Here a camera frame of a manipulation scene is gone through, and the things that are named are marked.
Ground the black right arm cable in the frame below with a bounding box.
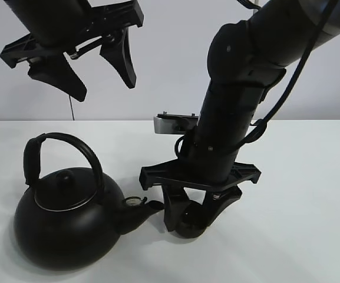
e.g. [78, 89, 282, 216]
[175, 0, 340, 156]

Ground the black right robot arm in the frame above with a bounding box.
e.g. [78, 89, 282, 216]
[139, 1, 340, 239]

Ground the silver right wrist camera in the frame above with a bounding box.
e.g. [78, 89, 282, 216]
[153, 111, 199, 134]

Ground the small black teacup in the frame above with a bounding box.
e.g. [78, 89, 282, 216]
[174, 201, 207, 239]

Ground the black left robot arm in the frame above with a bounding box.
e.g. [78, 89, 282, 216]
[0, 1, 144, 102]

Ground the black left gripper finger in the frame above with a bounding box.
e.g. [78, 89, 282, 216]
[100, 28, 137, 88]
[28, 54, 87, 102]

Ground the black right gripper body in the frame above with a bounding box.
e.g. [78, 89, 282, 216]
[139, 160, 260, 191]

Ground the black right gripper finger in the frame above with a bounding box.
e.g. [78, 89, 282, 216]
[162, 186, 191, 232]
[202, 186, 242, 227]

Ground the black round tea kettle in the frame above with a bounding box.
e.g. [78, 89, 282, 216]
[14, 133, 164, 269]

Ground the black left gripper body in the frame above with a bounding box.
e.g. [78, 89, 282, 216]
[0, 1, 144, 68]

